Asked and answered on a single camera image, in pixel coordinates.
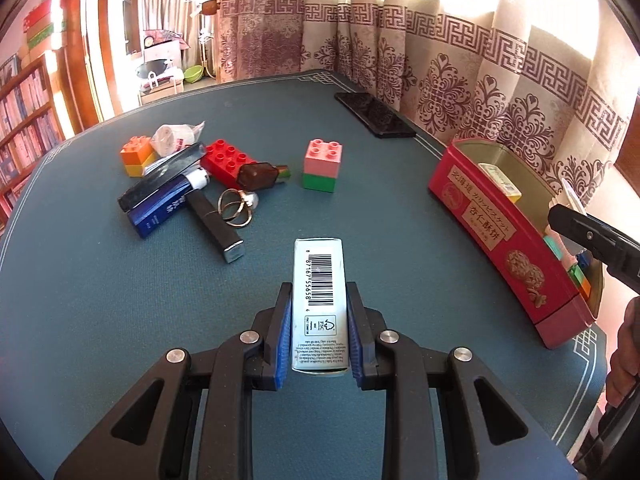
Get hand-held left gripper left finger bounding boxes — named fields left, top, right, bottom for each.
left=54, top=282, right=296, bottom=480

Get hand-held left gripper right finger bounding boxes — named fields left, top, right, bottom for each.
left=346, top=282, right=581, bottom=480

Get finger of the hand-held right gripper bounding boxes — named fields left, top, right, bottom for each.
left=547, top=203, right=640, bottom=293

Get white and teal carton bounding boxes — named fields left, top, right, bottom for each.
left=291, top=238, right=351, bottom=377

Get red biscuit tin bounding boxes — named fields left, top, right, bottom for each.
left=428, top=138, right=598, bottom=350

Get black lipstick case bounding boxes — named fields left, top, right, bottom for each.
left=185, top=191, right=246, bottom=263

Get metal key rings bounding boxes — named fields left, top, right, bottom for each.
left=216, top=188, right=260, bottom=229

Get brown leather key fob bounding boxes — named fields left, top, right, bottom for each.
left=236, top=161, right=291, bottom=192

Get pink and green toy block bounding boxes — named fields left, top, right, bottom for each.
left=301, top=139, right=344, bottom=193

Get dark blue tube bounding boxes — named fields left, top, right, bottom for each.
left=126, top=176, right=193, bottom=240

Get red toy brick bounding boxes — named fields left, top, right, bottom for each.
left=200, top=139, right=258, bottom=187

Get long black box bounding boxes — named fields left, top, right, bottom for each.
left=117, top=142, right=207, bottom=212

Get orange and yellow toy block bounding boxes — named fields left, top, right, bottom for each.
left=120, top=136, right=153, bottom=178

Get person's right hand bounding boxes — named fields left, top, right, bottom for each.
left=606, top=297, right=640, bottom=407

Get beige patterned curtain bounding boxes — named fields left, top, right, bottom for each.
left=350, top=0, right=640, bottom=211

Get black smartphone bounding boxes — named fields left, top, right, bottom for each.
left=334, top=91, right=417, bottom=139

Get bagged white tape roll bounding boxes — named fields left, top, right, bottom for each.
left=150, top=121, right=207, bottom=157

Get black wok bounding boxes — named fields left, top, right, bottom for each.
left=135, top=60, right=173, bottom=78

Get mauve patterned curtain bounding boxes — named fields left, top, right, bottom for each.
left=215, top=0, right=356, bottom=83

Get white coat stand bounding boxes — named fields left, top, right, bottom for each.
left=185, top=0, right=216, bottom=81

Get pink patterned cloth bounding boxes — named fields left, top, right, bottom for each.
left=144, top=29, right=191, bottom=51

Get wooden bookshelf with books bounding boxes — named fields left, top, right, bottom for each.
left=0, top=52, right=68, bottom=226

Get stack of gift boxes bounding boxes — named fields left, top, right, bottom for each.
left=22, top=0, right=66, bottom=53

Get wooden door frame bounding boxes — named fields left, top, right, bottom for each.
left=65, top=0, right=126, bottom=133

